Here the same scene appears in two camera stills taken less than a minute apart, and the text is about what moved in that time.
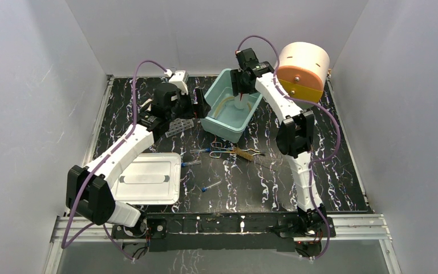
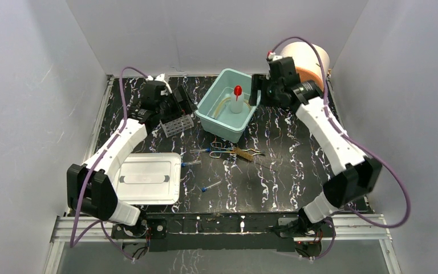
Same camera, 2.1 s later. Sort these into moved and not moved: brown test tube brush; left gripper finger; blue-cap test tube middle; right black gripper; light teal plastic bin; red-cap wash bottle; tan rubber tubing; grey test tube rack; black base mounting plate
Moved: right black gripper; left gripper finger; red-cap wash bottle
Not moved: black base mounting plate; grey test tube rack; light teal plastic bin; blue-cap test tube middle; brown test tube brush; tan rubber tubing
